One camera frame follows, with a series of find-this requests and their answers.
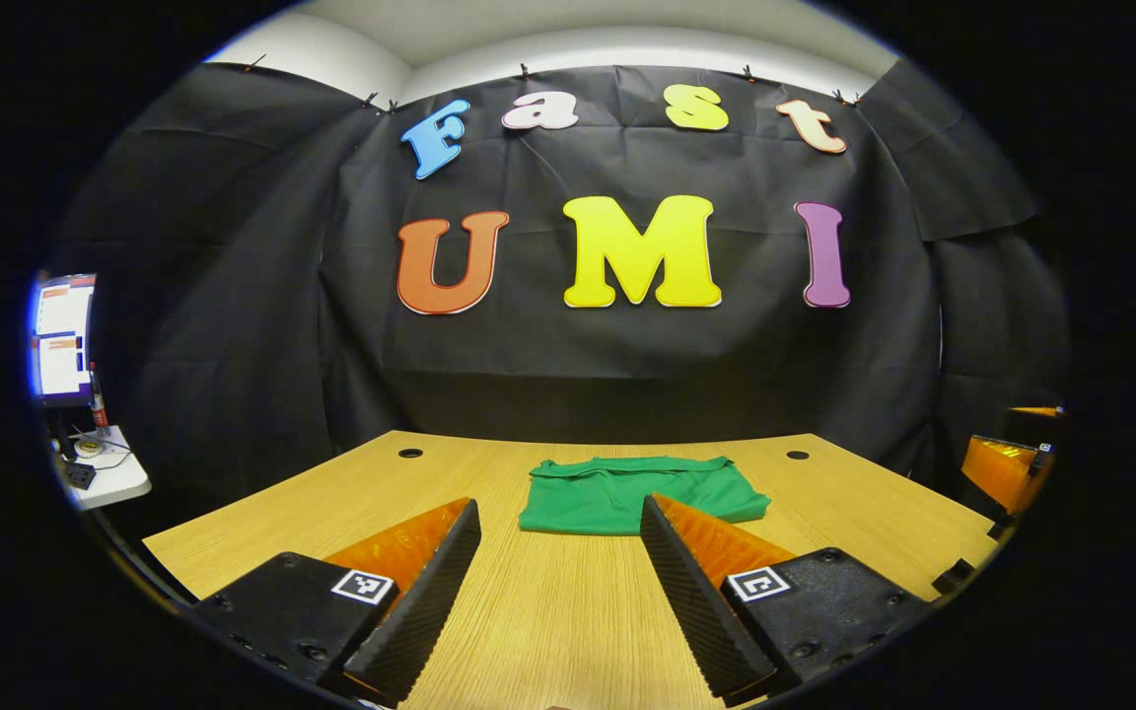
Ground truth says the white side table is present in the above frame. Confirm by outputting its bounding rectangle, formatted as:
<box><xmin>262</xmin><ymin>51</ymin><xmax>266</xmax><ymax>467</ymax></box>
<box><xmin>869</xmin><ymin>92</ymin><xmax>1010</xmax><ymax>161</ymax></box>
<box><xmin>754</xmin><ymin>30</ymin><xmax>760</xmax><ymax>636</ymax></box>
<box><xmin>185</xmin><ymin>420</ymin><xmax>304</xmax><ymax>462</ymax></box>
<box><xmin>48</xmin><ymin>424</ymin><xmax>153</xmax><ymax>511</ymax></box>

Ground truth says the black table clamp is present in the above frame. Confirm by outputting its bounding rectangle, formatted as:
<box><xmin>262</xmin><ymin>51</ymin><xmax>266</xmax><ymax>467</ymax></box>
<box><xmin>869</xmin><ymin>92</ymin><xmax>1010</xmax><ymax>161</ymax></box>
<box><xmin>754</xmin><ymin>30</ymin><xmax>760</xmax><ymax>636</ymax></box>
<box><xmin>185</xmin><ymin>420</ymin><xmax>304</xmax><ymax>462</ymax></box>
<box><xmin>931</xmin><ymin>557</ymin><xmax>976</xmax><ymax>595</ymax></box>

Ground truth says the red bottle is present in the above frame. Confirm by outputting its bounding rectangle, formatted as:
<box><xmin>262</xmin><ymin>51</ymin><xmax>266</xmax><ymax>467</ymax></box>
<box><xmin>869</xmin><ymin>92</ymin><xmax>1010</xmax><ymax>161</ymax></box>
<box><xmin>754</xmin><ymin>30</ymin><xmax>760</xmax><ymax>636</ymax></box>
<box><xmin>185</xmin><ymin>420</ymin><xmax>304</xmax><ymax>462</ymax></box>
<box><xmin>88</xmin><ymin>363</ymin><xmax>111</xmax><ymax>437</ymax></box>

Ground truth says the black backdrop cloth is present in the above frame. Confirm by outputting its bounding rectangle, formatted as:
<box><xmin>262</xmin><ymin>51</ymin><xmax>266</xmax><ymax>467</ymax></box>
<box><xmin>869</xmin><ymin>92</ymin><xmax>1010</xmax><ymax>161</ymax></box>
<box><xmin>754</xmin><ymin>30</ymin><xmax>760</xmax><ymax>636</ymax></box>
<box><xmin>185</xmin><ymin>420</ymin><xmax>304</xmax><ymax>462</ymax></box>
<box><xmin>45</xmin><ymin>64</ymin><xmax>1072</xmax><ymax>494</ymax></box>

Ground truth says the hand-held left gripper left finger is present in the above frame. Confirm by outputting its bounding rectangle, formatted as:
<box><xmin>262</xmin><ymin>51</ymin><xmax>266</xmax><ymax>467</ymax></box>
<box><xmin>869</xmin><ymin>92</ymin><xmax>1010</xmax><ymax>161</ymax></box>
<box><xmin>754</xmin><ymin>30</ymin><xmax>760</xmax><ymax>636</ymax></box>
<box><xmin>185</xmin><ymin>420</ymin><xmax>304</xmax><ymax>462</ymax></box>
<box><xmin>188</xmin><ymin>496</ymin><xmax>482</xmax><ymax>706</ymax></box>

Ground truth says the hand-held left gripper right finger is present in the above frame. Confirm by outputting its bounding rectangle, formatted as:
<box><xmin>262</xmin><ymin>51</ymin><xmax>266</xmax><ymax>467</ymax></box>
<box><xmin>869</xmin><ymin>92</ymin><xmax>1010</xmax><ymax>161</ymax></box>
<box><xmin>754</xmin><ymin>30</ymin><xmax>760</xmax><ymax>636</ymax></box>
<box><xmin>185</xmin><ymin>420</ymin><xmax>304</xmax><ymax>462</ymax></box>
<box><xmin>639</xmin><ymin>493</ymin><xmax>934</xmax><ymax>706</ymax></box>

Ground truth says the green T-shirt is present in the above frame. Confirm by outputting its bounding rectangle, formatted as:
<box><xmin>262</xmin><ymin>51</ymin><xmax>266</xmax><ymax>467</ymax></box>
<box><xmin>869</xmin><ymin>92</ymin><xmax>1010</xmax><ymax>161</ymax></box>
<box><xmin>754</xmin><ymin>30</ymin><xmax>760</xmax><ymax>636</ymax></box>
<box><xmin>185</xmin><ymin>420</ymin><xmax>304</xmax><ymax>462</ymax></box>
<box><xmin>517</xmin><ymin>455</ymin><xmax>773</xmax><ymax>537</ymax></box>

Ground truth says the computer monitor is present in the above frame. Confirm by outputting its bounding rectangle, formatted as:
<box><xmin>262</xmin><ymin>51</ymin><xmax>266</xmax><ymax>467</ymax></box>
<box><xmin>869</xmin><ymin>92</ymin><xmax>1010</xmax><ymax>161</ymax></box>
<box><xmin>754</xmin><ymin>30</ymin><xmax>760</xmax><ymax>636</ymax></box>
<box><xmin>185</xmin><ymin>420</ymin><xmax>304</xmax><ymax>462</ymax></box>
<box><xmin>29</xmin><ymin>273</ymin><xmax>99</xmax><ymax>461</ymax></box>

